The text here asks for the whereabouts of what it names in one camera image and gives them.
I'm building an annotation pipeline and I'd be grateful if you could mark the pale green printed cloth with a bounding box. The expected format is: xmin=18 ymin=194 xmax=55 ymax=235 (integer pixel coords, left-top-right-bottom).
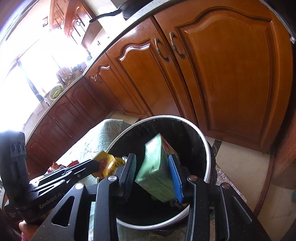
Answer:
xmin=50 ymin=119 xmax=132 ymax=186

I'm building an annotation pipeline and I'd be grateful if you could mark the large wooden cabinet door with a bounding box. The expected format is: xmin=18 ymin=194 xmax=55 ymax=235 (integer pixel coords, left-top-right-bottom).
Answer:
xmin=154 ymin=0 xmax=294 ymax=154

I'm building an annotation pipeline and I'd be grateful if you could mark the black frying pan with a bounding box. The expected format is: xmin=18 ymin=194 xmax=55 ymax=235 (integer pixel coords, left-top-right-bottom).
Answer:
xmin=89 ymin=0 xmax=153 ymax=24

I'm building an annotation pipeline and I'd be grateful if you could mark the red snack packet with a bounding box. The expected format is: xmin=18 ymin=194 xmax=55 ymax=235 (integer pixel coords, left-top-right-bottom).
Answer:
xmin=47 ymin=161 xmax=68 ymax=173

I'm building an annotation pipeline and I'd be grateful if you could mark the dark wooden cabinet door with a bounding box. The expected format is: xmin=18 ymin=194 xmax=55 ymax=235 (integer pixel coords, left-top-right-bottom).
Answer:
xmin=47 ymin=97 xmax=89 ymax=149
xmin=25 ymin=115 xmax=68 ymax=173
xmin=65 ymin=79 xmax=111 ymax=131

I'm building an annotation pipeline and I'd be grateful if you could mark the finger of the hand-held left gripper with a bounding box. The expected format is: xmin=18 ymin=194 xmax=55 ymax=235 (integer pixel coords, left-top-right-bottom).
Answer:
xmin=66 ymin=162 xmax=82 ymax=171
xmin=32 ymin=159 xmax=100 ymax=193

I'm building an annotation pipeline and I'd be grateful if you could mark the kitchen utensil rack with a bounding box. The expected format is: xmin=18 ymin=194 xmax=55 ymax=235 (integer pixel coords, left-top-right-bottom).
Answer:
xmin=57 ymin=62 xmax=85 ymax=84

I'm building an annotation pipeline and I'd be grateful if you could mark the brown range hood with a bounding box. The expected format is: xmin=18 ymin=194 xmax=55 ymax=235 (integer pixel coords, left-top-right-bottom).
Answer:
xmin=81 ymin=22 xmax=105 ymax=50

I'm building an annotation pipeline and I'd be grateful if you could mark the white rimmed round bin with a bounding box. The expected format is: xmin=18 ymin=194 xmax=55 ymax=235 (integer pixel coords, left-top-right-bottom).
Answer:
xmin=106 ymin=115 xmax=219 ymax=234

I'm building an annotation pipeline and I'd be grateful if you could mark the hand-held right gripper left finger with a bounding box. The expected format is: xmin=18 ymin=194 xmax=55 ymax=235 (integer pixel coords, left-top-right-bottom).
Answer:
xmin=30 ymin=153 xmax=138 ymax=241

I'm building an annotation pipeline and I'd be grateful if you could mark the green plastic packet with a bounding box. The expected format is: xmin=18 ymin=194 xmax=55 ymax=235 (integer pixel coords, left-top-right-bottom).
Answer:
xmin=135 ymin=133 xmax=184 ymax=202

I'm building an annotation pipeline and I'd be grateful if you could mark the bright kitchen window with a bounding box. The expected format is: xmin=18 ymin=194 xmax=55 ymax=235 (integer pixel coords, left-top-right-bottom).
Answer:
xmin=0 ymin=23 xmax=89 ymax=130

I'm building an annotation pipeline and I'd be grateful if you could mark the bowl of green vegetables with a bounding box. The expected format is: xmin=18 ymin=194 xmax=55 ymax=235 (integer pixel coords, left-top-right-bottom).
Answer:
xmin=49 ymin=83 xmax=63 ymax=100

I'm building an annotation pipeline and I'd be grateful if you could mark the dark wooden furniture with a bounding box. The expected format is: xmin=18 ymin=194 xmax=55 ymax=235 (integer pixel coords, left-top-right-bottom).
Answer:
xmin=253 ymin=128 xmax=296 ymax=217

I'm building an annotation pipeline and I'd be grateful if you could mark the metal kitchen faucet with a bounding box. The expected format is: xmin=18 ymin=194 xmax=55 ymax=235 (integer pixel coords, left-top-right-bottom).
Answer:
xmin=36 ymin=93 xmax=50 ymax=107

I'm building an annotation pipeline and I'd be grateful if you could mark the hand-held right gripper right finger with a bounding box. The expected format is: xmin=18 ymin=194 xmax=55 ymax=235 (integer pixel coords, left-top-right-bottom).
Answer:
xmin=168 ymin=154 xmax=272 ymax=241

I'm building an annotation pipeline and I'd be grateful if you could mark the wooden wall cabinet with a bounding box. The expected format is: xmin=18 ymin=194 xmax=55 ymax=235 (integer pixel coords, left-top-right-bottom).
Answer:
xmin=50 ymin=0 xmax=96 ymax=44

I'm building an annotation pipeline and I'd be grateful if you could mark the person's left hand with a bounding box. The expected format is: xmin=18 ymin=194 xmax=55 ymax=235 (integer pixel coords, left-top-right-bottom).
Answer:
xmin=18 ymin=220 xmax=40 ymax=241

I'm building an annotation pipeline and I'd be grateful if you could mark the black bin liner bag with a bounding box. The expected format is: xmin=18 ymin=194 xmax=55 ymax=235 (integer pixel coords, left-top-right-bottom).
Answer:
xmin=109 ymin=117 xmax=219 ymax=234

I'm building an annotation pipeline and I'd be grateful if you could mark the yellow snack packet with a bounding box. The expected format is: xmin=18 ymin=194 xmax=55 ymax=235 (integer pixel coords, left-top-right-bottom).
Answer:
xmin=92 ymin=151 xmax=127 ymax=179

